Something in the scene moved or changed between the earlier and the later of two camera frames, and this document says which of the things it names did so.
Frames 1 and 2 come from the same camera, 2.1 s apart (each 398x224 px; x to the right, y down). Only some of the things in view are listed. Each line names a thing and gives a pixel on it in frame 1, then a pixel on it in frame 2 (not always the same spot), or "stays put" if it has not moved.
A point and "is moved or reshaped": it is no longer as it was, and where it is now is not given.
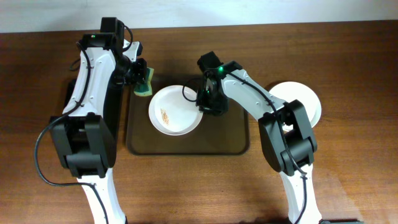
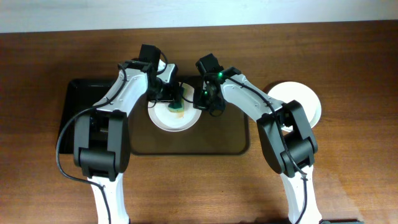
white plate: (288, 91) stays put
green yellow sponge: (145, 88) is moved or reshaped
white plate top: (173, 114) stays put
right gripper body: (209, 101) stays put
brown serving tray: (228, 134) stays put
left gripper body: (137, 70) -> (164, 91)
